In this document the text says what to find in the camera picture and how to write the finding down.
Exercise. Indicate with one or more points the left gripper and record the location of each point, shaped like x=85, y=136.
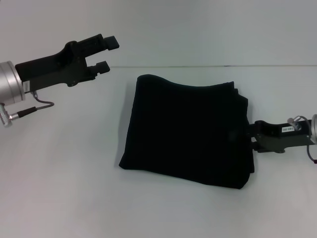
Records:
x=54, y=68

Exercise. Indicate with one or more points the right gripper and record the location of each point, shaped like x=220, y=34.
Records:
x=282, y=136

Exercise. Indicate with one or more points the black t-shirt with FREE print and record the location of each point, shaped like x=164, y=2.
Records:
x=185, y=131

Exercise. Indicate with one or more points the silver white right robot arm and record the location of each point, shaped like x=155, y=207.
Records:
x=314, y=129

